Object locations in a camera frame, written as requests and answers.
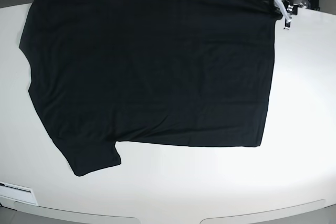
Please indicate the black T-shirt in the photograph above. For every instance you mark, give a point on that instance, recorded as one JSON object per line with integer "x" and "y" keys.
{"x": 193, "y": 73}

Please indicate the white label plate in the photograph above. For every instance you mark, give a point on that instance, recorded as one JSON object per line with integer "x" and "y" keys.
{"x": 18, "y": 193}

